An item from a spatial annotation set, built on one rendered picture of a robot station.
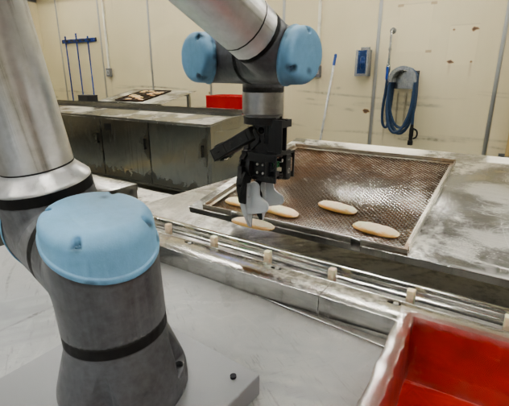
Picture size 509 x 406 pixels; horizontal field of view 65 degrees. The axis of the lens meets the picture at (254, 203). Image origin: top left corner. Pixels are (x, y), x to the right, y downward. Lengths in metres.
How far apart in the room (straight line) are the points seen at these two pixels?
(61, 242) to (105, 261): 0.04
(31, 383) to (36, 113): 0.33
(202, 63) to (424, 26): 3.92
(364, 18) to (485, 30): 1.12
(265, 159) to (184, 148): 3.04
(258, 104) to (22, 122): 0.38
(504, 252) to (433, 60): 3.65
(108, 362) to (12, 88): 0.30
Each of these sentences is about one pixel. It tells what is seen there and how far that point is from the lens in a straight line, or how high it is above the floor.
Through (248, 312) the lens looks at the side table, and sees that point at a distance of 0.72.
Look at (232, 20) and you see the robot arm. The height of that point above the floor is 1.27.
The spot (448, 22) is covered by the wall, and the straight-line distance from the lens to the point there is 4.43.
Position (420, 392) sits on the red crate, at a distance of 0.60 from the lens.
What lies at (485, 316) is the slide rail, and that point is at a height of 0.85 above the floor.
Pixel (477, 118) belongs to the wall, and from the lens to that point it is 4.37.
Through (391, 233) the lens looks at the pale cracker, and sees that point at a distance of 0.86.
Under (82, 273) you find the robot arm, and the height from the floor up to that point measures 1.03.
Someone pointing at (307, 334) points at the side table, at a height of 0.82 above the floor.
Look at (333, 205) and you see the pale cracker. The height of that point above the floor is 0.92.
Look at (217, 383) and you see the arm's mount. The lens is 0.54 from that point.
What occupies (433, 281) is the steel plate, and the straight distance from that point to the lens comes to 0.88.
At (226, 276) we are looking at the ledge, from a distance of 0.79.
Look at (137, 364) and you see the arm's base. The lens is 0.48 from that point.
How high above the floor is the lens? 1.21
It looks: 18 degrees down
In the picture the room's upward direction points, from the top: straight up
